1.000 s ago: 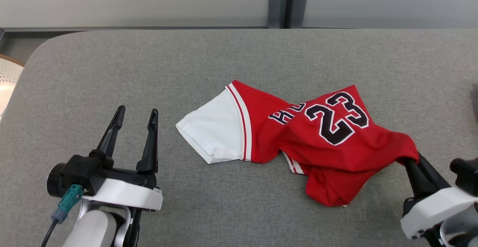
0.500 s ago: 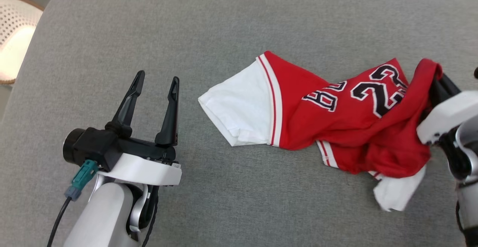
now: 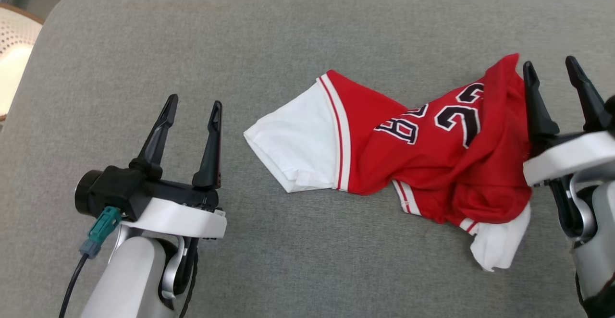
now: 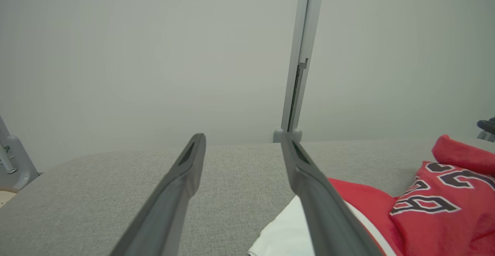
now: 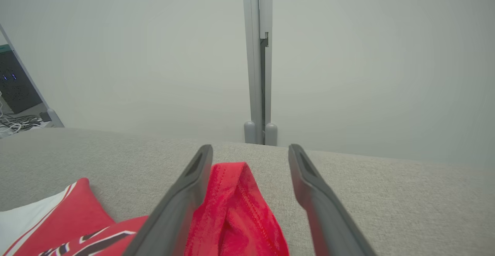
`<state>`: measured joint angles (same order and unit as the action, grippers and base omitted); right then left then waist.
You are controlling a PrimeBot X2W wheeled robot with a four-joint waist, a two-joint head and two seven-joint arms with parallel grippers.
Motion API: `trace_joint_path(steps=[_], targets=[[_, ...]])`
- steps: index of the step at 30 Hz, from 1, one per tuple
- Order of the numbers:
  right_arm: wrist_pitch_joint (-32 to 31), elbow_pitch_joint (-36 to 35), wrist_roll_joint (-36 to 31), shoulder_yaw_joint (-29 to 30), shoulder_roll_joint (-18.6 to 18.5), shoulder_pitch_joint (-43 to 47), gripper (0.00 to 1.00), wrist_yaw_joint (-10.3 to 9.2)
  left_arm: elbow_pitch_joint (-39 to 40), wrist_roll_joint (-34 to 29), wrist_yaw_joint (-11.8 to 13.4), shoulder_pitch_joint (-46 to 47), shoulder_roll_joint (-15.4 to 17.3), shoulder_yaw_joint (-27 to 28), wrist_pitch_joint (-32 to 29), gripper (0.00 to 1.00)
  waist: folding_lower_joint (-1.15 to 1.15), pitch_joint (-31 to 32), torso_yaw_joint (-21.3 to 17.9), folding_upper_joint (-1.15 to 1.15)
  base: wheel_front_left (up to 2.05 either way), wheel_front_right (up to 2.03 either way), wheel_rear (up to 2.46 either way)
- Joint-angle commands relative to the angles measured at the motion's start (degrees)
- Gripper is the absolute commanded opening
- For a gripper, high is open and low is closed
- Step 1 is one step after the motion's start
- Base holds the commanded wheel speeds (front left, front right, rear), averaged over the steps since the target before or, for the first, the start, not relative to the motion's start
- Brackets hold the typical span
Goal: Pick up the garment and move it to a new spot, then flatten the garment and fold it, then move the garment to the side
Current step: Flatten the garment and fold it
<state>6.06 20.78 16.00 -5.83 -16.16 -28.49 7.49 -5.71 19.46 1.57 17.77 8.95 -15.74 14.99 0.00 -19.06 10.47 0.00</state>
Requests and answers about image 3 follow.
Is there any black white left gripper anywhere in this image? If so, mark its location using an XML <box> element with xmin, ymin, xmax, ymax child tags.
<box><xmin>89</xmin><ymin>94</ymin><xmax>228</xmax><ymax>240</ymax></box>

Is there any black cable teal connector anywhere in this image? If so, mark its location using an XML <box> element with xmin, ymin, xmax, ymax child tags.
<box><xmin>59</xmin><ymin>206</ymin><xmax>122</xmax><ymax>318</ymax></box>

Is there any red white basketball jersey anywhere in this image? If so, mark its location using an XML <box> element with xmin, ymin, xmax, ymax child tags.
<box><xmin>243</xmin><ymin>53</ymin><xmax>534</xmax><ymax>273</ymax></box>

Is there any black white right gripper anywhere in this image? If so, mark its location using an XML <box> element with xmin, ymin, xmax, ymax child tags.
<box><xmin>523</xmin><ymin>55</ymin><xmax>615</xmax><ymax>187</ymax></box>

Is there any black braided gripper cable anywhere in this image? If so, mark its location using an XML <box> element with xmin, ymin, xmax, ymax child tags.
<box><xmin>179</xmin><ymin>239</ymin><xmax>199</xmax><ymax>318</ymax></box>

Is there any white perforated laundry basket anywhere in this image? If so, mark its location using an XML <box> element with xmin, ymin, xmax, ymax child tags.
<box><xmin>0</xmin><ymin>3</ymin><xmax>45</xmax><ymax>122</ymax></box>

